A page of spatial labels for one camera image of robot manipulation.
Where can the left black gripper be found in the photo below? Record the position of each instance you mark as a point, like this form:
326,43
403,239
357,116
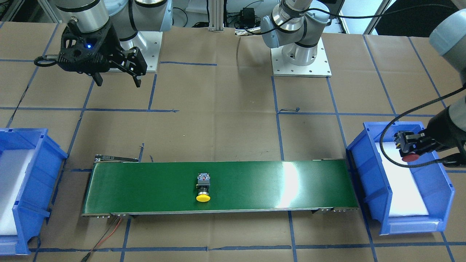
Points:
441,126

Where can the white foam pad source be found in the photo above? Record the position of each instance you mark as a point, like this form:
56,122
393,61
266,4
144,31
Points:
406,199

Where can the empty blue bin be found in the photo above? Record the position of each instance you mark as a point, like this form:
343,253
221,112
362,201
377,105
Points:
31,205

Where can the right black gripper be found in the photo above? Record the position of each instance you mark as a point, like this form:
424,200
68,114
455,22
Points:
114,46

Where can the green conveyor belt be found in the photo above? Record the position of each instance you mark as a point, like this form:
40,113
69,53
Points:
134,188

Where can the white foam pad destination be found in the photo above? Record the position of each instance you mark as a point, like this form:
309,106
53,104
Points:
13,165

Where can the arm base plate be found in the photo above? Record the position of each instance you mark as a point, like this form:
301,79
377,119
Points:
153,47
320,71

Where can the red push button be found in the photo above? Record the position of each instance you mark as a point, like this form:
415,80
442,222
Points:
405,142

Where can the yellow push button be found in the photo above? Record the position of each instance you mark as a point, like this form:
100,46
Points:
203,186

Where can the aluminium frame post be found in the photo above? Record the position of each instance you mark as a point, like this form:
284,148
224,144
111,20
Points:
216,15

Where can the blue bin with buttons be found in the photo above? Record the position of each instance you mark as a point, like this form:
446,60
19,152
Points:
434,185

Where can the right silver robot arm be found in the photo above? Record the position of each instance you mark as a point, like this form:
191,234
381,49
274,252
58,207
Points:
127,16

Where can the black power adapter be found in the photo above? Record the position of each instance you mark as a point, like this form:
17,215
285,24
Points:
247,17

